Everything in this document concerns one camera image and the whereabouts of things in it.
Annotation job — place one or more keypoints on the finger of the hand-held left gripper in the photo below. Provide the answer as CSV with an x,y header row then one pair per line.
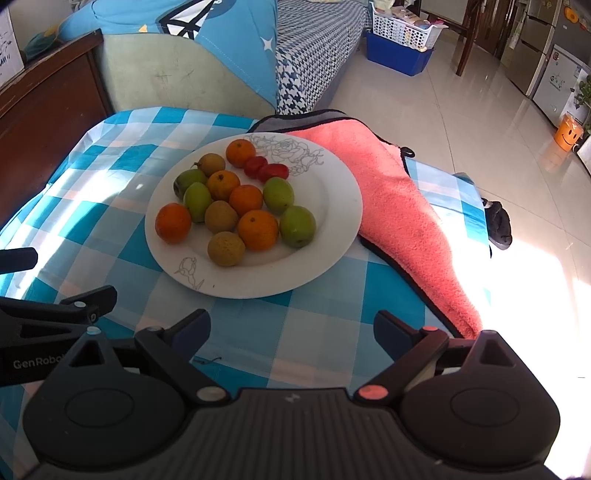
x,y
18,261
99,300

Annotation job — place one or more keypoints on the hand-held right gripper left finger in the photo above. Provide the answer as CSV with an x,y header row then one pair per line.
x,y
191,328

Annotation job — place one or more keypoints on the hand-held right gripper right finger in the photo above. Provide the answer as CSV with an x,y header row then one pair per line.
x,y
390,328

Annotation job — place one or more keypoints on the small orange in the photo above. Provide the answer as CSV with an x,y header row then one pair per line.
x,y
258,229
173,223
240,152
223,184
245,199

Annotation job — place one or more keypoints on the white floral plate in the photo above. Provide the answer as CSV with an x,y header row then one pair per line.
x,y
323,221

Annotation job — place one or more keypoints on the green jujube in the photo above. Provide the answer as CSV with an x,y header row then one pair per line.
x,y
197,201
278,194
188,180
298,226

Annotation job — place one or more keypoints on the red cherry tomato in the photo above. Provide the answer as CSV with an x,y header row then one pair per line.
x,y
253,166
274,171

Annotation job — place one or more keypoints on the dark loose thread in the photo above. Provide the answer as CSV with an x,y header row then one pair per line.
x,y
207,360

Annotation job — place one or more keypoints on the blue checked tablecloth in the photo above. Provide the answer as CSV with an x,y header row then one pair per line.
x,y
106,194

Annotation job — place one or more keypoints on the pink towel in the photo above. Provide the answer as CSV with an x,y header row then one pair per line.
x,y
392,194

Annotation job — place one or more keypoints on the black object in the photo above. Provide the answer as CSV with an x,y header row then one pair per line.
x,y
498,226

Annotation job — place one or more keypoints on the dark wooden furniture panel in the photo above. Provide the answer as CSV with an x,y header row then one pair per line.
x,y
51,106

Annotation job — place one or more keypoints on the small black loop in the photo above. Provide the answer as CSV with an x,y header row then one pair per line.
x,y
408,151

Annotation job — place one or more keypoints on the white printed cardboard box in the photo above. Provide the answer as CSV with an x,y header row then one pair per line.
x,y
9,46

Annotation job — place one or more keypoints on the pale green upholstered sofa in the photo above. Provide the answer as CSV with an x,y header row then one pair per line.
x,y
184,78

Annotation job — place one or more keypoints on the white covered low cabinet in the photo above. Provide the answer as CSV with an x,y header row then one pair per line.
x,y
585,154

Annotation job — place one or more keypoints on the orange smiley bin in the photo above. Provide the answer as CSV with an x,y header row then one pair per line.
x,y
568,134

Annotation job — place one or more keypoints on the blue plastic storage bin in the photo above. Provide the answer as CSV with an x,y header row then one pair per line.
x,y
397,57

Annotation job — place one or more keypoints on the blue houndstooth sofa cover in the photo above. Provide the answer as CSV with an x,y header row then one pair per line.
x,y
318,46

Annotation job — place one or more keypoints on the small white freezer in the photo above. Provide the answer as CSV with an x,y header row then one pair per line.
x,y
561,87

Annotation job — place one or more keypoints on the potted green plant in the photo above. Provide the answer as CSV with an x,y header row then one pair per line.
x,y
584,99

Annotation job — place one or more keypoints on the white plastic basket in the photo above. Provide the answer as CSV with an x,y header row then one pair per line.
x,y
406,27

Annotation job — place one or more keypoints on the silver refrigerator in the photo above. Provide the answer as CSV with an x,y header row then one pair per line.
x,y
526,50

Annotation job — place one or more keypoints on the dark wooden chair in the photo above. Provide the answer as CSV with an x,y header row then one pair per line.
x,y
480,27

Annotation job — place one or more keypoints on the grey refrigerator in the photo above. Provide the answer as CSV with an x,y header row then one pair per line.
x,y
572,23

